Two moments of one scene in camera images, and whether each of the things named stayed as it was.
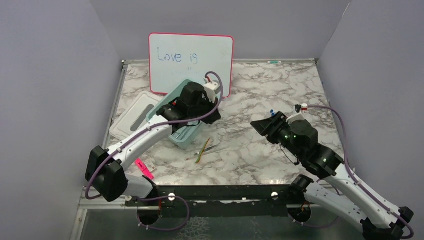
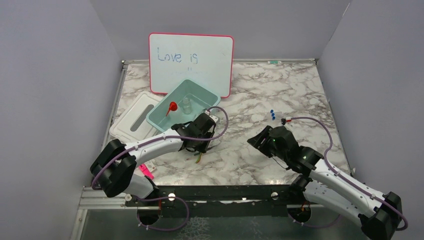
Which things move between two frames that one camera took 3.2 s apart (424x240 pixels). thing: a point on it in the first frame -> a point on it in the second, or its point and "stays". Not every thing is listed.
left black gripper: x=211 y=118 -> x=201 y=148
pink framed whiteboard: x=175 y=58 stays
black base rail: x=223 y=201 stays
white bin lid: x=135 y=116 stays
